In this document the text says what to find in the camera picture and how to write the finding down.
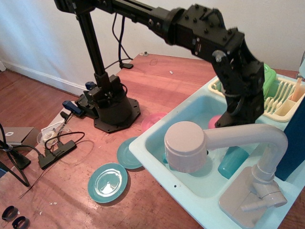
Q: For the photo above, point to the green cutting board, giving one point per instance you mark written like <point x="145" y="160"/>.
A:
<point x="269" y="78"/>

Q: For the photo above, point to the pink plastic cup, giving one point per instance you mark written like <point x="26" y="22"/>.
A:
<point x="213" y="121"/>

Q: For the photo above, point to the orange plastic utensil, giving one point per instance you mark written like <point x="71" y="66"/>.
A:
<point x="297" y="89"/>

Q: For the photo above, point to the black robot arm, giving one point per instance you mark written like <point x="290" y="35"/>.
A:
<point x="198" y="29"/>

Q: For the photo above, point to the grey toy faucet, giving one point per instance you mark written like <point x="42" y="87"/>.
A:
<point x="254" y="190"/>

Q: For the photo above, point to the blue clamp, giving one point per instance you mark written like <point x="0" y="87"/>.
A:
<point x="69" y="105"/>

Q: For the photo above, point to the pink plastic plate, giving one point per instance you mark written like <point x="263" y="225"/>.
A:
<point x="151" y="119"/>

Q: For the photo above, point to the clear plastic bag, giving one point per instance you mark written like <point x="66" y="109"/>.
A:
<point x="52" y="131"/>

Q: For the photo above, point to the black usb hub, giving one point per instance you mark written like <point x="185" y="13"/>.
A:
<point x="51" y="157"/>

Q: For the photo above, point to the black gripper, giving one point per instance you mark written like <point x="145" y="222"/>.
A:
<point x="242" y="110"/>

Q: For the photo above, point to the cream dish rack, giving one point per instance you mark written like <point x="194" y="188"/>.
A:
<point x="281" y="102"/>

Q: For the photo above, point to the dark blue box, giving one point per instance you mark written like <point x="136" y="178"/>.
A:
<point x="295" y="154"/>

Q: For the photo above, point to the teal plate front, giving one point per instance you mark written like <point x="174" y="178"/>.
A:
<point x="107" y="183"/>

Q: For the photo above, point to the grey cardboard box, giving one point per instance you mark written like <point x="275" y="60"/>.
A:
<point x="21" y="136"/>

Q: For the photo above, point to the light blue toy sink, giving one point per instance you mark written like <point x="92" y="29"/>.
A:
<point x="199" y="192"/>

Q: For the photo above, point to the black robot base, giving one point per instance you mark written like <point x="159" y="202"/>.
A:
<point x="106" y="102"/>

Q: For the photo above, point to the teal plastic cup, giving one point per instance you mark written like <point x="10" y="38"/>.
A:
<point x="232" y="160"/>

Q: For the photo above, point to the teal plate under sink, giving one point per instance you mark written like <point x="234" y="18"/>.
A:
<point x="125" y="156"/>

